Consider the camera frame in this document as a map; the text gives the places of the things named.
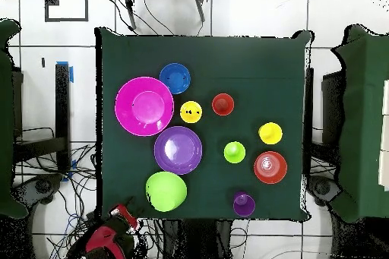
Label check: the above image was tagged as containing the neighbouring green-clothed table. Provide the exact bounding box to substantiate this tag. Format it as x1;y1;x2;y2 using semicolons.
329;24;389;223
0;18;30;220

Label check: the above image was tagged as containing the blue bowl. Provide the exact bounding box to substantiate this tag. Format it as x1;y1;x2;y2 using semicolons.
159;62;191;95

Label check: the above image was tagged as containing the yellow ribbed cup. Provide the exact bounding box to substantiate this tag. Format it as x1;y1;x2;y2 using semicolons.
179;100;204;125

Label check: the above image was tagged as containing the black metal stand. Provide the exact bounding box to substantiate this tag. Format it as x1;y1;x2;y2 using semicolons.
13;62;72;175

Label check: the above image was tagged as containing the purple cup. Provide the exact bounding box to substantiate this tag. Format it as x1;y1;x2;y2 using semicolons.
232;191;257;218

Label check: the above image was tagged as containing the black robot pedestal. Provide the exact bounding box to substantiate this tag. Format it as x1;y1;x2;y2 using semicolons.
163;219;233;259

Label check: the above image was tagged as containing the grey robot pedestal leg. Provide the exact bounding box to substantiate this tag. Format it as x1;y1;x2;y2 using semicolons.
305;176;343;208
13;173;63;207

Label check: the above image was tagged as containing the green bowl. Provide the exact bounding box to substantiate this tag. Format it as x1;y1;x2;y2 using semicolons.
145;171;188;213

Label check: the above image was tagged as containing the tall yellow cup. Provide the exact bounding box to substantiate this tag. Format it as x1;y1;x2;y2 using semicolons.
258;122;283;146

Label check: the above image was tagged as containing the purple bowl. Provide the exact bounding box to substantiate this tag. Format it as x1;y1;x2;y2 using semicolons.
153;125;204;175

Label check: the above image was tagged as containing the green cup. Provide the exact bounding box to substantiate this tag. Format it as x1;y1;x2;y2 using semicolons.
223;141;247;165

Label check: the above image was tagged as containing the pink bowl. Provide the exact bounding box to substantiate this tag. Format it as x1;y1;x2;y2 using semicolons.
114;76;175;137

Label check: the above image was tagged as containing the blue tape strip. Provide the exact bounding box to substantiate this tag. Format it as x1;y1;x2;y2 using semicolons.
55;60;74;84

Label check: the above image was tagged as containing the dark green tablecloth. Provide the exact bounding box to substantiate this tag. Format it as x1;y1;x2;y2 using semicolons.
94;27;314;222

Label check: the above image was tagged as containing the orange bowl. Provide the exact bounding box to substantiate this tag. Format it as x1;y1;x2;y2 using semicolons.
253;150;289;185

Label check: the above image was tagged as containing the orange cup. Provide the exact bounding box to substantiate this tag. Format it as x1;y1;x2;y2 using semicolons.
211;93;236;117

